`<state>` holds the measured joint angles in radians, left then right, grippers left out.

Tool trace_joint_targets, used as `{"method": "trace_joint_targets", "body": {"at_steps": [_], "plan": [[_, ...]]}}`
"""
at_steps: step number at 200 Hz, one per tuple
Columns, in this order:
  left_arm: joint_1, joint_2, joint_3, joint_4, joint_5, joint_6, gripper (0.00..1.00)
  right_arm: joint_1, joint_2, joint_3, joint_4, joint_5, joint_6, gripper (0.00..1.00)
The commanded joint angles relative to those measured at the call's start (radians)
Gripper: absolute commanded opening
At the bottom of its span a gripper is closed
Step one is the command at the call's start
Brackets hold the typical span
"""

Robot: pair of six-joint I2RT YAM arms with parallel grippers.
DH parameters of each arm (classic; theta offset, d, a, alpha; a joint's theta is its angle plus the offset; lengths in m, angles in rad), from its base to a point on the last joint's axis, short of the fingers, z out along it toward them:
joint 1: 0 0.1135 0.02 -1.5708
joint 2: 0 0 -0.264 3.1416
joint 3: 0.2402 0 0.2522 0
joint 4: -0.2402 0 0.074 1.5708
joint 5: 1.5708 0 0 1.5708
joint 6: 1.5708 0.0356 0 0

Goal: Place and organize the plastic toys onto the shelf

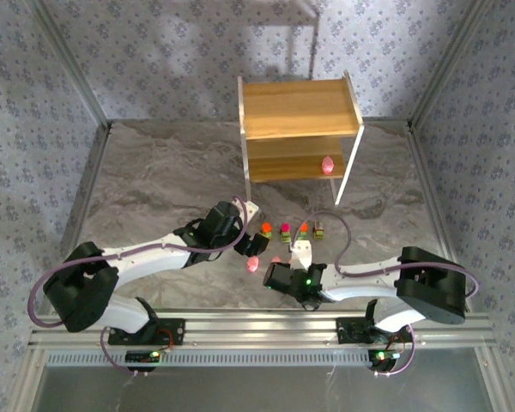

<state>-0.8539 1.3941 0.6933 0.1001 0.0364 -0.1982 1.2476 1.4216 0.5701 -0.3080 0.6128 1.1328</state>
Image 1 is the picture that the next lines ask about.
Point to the green toy truck orange top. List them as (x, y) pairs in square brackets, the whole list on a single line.
[(304, 227), (266, 227)]

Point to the green toy truck pink top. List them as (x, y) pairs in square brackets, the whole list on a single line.
[(286, 233)]

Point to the green toy truck brown top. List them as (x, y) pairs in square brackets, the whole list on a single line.
[(318, 231)]

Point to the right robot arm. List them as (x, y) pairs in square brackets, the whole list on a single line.
[(360, 283)]

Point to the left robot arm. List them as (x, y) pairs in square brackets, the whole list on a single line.
[(146, 257)]

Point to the wooden shelf with white legs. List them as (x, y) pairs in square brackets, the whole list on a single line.
[(296, 107)]

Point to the grey metal panel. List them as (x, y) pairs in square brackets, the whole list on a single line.
[(257, 390)]

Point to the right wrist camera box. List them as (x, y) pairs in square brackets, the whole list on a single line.
[(301, 255)]

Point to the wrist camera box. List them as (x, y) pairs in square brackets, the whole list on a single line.
[(301, 255), (250, 211)]

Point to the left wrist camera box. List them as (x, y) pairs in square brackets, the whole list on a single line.
[(250, 211)]

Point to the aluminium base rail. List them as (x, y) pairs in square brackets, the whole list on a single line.
[(257, 328)]

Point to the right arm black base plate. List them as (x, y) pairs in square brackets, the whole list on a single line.
[(349, 330)]

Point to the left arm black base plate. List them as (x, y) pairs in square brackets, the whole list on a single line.
[(171, 332)]

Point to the aluminium table edge rail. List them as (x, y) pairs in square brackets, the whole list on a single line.
[(86, 189), (427, 171)]

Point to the aluminium frame post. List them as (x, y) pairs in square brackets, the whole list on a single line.
[(68, 64), (450, 60)]

